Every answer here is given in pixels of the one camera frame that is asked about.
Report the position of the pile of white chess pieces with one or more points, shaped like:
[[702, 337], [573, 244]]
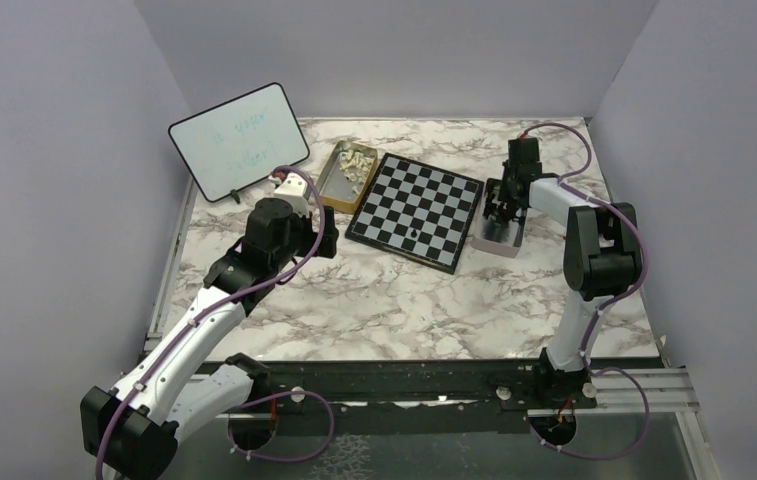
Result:
[[355, 165]]

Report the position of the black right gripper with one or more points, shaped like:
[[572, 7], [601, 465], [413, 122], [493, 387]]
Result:
[[504, 196]]

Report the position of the small whiteboard with stand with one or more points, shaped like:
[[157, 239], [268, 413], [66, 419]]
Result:
[[239, 142]]

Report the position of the black and silver chessboard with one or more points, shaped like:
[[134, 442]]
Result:
[[406, 194]]

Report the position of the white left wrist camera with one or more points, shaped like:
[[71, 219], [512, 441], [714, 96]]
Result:
[[295, 190]]

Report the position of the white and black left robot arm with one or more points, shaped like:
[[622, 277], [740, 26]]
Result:
[[135, 428]]

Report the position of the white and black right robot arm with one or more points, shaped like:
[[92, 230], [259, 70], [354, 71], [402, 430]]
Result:
[[602, 260]]

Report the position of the pile of black chess pieces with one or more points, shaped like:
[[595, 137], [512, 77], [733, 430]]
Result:
[[498, 212]]

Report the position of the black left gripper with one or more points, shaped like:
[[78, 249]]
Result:
[[327, 247]]

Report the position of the black mounting rail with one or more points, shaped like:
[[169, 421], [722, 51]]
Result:
[[446, 396]]

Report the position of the pink tin box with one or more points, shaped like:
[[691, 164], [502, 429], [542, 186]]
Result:
[[501, 241]]

